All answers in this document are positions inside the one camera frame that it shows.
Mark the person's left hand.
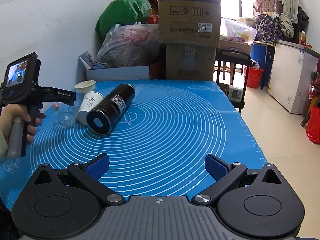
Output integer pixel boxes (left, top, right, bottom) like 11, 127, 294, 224
1, 104, 46, 155

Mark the red plastic bucket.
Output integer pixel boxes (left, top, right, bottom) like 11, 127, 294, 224
247, 68, 264, 88

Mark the blue silicone baking mat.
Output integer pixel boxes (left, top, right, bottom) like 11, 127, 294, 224
1, 80, 266, 208

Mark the blue yellow paper cup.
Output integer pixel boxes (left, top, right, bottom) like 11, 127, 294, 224
74, 80, 96, 94

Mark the clear glass jar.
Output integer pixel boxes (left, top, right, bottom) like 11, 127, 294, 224
55, 104, 76, 127

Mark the white flat box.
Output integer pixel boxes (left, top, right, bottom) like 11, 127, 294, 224
86, 66, 150, 82

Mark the white chest freezer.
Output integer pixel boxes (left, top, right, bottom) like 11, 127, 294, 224
268, 40, 319, 115

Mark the clear bag with red contents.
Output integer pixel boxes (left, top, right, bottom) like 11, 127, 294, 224
95, 24, 161, 68

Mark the white printed paper cup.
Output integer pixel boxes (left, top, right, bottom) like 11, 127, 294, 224
76, 91, 104, 125

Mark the black metal cart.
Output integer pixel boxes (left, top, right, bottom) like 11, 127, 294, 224
215, 49, 252, 113

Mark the large upper cardboard box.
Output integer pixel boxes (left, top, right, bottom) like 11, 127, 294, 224
158, 0, 221, 48

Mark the lower cardboard box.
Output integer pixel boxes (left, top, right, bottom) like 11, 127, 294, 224
166, 43, 216, 81

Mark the black cylindrical thermos bottle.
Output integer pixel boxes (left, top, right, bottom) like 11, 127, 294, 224
86, 83, 135, 135

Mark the green plastic bag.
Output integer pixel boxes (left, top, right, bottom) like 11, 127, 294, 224
95, 0, 151, 40

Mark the red bag on floor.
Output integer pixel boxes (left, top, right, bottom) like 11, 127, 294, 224
306, 106, 320, 144

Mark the purple patterned bag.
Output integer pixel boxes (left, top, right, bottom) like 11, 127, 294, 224
255, 12, 287, 43

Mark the blue plastic barrel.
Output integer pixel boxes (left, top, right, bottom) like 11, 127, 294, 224
251, 42, 267, 69

